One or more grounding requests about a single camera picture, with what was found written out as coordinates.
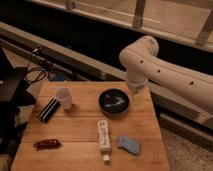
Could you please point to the red chili pepper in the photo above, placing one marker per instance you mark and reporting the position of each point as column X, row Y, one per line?
column 47, row 144

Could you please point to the black rectangular case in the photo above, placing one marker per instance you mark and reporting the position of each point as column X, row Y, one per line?
column 49, row 110

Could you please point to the wooden railing frame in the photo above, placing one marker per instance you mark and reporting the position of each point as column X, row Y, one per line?
column 187, row 22

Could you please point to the black round bowl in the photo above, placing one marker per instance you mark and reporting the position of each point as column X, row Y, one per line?
column 113, row 102

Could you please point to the white toothpaste tube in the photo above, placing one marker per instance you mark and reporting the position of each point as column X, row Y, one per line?
column 104, row 139

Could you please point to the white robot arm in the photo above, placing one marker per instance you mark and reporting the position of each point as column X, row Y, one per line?
column 141, row 63

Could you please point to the black chair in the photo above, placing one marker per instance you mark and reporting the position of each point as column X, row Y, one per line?
column 13, row 93

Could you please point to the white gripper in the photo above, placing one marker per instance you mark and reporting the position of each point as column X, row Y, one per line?
column 136, row 87

